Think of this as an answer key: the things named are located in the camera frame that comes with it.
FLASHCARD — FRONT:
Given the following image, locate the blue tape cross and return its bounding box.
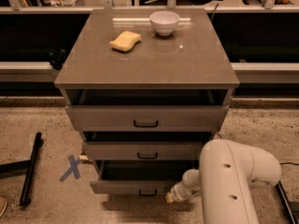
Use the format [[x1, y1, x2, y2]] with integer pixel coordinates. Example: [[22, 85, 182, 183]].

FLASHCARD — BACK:
[[59, 155, 81, 182]]

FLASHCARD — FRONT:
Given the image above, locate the black floor stand left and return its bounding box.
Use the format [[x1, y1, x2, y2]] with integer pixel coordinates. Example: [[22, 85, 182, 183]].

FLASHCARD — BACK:
[[0, 133, 43, 207]]

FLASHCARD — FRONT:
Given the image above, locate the white bowl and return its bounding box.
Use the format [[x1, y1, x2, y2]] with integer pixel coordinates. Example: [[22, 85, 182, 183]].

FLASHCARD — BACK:
[[149, 11, 179, 36]]

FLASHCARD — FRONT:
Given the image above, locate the grey drawer cabinet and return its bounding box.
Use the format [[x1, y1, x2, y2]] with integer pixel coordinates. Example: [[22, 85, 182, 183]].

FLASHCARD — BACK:
[[54, 8, 240, 173]]

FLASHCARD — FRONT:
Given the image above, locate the yellow sponge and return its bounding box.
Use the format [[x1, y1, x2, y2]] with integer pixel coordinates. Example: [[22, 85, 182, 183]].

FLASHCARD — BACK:
[[109, 31, 141, 52]]

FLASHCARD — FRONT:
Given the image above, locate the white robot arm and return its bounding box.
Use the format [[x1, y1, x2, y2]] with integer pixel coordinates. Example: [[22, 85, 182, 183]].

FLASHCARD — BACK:
[[165, 139, 281, 224]]

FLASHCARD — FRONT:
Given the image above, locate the black clamp on rail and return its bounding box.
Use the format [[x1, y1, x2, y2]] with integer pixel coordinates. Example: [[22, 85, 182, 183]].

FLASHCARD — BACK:
[[49, 49, 66, 70]]

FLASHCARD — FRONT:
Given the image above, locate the black floor stand right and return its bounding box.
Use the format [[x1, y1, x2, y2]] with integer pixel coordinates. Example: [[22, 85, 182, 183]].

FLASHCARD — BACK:
[[276, 182, 299, 224]]

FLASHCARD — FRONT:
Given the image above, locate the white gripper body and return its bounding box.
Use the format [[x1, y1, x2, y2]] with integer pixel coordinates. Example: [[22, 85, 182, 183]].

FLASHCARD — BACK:
[[169, 169, 200, 202]]

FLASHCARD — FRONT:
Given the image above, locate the grey bottom drawer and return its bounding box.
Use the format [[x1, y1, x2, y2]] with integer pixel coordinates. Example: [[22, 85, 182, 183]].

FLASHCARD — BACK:
[[90, 160, 199, 196]]

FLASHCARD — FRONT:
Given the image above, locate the black floor stand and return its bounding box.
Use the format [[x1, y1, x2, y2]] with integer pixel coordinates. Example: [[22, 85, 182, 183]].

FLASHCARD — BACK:
[[276, 182, 299, 224], [0, 133, 43, 207]]

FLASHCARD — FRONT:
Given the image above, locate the shoe tip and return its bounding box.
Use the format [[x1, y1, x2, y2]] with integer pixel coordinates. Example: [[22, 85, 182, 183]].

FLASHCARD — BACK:
[[0, 196, 7, 217]]

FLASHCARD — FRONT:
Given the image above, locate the grey drawer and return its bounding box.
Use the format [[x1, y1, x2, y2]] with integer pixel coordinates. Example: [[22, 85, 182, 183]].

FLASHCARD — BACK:
[[82, 142, 204, 161], [66, 105, 228, 133], [90, 160, 199, 196]]

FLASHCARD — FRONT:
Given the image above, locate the grey top drawer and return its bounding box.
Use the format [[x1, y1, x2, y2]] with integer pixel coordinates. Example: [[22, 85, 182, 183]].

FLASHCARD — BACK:
[[66, 105, 228, 133]]

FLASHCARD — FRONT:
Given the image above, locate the grey middle drawer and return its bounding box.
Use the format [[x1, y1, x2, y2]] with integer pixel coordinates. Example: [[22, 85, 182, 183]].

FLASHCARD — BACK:
[[82, 142, 204, 161]]

